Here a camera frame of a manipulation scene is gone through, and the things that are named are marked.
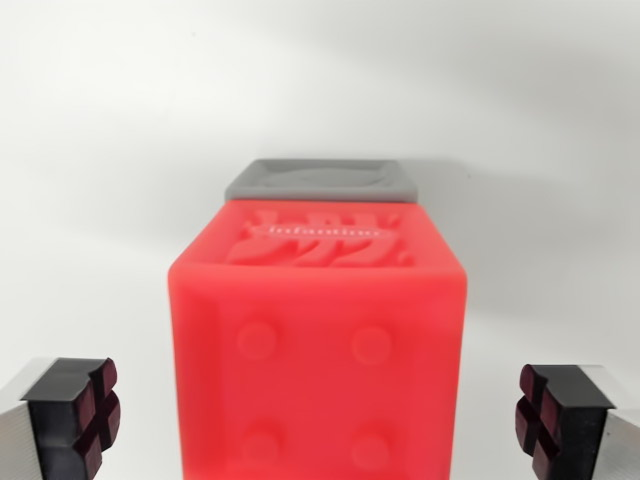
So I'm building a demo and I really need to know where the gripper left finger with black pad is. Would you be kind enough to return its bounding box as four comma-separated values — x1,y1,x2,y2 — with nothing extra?
0,356,122,480

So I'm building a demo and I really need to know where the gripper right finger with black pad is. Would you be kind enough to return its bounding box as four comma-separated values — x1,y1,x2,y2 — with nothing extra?
513,363,640,480

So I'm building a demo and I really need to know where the red infantino soft cube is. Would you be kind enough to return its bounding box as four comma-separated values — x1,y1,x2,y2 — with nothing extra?
167,198,469,480

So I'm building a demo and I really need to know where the grey soft cube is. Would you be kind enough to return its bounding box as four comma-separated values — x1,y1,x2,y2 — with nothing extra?
224,158,419,206

